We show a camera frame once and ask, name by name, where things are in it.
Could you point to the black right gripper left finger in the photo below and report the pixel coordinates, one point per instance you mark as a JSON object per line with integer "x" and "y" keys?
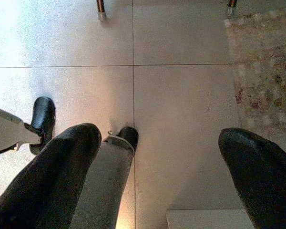
{"x": 50, "y": 181}

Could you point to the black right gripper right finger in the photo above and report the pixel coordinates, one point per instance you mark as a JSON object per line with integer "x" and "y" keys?
{"x": 264, "y": 181}

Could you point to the silver robot right leg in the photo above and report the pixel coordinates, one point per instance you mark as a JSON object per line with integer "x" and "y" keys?
{"x": 107, "y": 181}

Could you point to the silver robot leg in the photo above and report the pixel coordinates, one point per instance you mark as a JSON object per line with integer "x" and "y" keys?
{"x": 7, "y": 131}
{"x": 107, "y": 181}

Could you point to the silver robot left leg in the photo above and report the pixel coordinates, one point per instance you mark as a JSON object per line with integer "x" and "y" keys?
{"x": 7, "y": 131}

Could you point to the black robot left foot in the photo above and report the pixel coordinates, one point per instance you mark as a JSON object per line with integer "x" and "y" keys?
{"x": 43, "y": 112}

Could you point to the black robot foot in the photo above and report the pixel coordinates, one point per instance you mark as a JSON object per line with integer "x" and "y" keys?
{"x": 129, "y": 136}
{"x": 43, "y": 112}

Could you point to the white box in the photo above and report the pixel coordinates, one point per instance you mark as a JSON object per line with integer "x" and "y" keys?
{"x": 205, "y": 220}

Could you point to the black robot right foot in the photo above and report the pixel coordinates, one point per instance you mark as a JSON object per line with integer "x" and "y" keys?
{"x": 129, "y": 136}

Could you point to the beige floral rug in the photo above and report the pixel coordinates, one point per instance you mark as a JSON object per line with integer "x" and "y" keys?
{"x": 264, "y": 71}

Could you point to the brown chair leg silver tip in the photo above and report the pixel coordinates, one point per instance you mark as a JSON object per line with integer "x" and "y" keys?
{"x": 231, "y": 6}
{"x": 100, "y": 7}

